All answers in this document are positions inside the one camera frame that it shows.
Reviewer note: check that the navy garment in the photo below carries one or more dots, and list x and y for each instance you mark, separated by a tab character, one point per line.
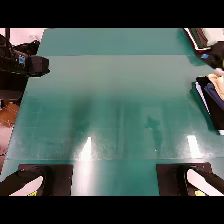
213	96

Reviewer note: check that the cream garment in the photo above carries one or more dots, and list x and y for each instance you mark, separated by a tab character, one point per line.
218	85

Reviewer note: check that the dark green garment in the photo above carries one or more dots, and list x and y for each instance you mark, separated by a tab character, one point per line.
199	37

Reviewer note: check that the white garment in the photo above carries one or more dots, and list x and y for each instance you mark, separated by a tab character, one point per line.
215	35

